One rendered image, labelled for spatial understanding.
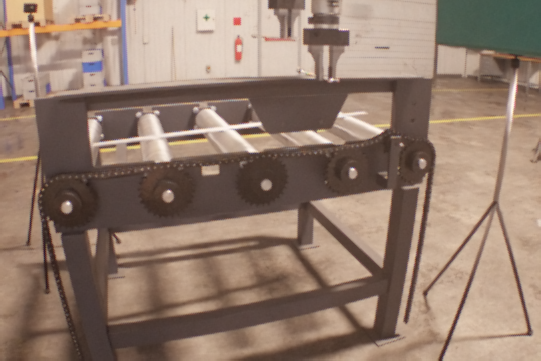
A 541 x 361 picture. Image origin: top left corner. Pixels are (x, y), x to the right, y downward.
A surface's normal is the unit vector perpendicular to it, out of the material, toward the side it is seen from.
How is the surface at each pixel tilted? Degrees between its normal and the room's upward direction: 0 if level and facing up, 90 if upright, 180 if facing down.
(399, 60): 90
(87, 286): 90
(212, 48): 90
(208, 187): 90
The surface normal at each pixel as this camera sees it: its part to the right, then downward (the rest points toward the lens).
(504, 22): -0.91, 0.12
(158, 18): 0.33, 0.29
